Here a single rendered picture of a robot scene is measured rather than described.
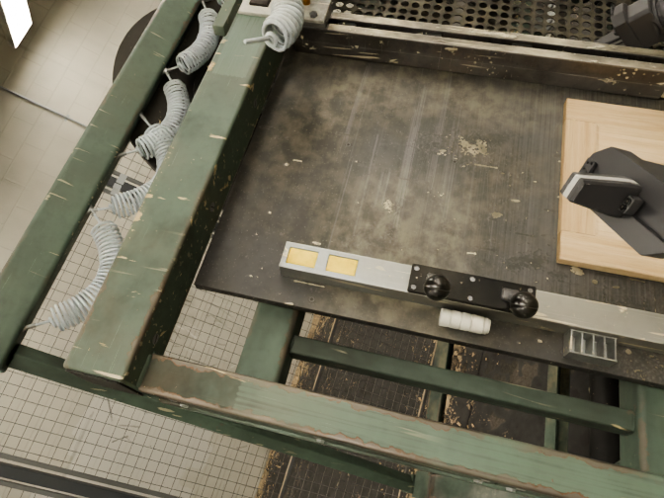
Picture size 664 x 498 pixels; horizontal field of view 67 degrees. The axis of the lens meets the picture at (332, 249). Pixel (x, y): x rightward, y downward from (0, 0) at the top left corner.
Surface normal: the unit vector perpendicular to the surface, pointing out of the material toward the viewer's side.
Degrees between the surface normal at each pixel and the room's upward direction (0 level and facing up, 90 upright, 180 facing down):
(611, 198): 100
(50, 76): 90
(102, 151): 90
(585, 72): 90
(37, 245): 90
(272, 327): 60
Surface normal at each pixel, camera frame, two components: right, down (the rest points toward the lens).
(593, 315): -0.05, -0.46
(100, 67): 0.40, -0.17
